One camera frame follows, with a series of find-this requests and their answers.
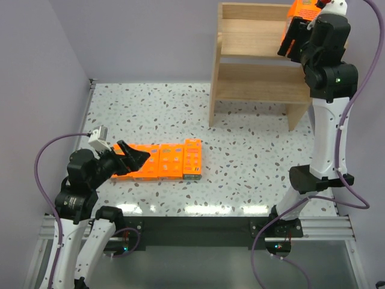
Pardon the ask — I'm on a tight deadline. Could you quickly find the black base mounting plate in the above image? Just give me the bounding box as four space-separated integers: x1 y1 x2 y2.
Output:
104 216 304 254

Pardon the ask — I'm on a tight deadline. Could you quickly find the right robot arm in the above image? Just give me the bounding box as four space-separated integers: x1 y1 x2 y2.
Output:
269 13 359 226

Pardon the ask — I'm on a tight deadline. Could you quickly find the orange sponge box wide middle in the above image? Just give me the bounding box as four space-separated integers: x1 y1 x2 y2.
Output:
158 143 184 180

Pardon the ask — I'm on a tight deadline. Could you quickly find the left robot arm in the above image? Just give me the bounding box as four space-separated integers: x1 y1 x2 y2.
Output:
40 140 150 288

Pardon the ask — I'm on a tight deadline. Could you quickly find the orange sponge box wide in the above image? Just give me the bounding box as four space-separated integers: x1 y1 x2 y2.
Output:
111 143 160 181
158 143 184 180

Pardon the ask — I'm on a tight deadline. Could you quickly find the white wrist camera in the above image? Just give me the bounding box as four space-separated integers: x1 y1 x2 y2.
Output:
88 126 111 152
315 0 348 16

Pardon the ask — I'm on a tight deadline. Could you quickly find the wooden shelf unit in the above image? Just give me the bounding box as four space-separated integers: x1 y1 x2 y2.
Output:
209 2 311 131

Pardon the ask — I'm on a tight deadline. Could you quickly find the orange sponge box wide left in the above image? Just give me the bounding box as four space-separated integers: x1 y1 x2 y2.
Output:
111 143 160 181

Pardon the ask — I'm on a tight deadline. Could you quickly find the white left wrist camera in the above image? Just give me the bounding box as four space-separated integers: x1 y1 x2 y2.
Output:
88 126 111 152

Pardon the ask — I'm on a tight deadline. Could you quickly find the orange sponge box narrow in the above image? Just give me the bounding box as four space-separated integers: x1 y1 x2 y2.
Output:
182 138 202 181
282 0 321 42

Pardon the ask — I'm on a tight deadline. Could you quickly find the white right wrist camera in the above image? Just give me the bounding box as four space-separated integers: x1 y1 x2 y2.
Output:
315 0 348 16

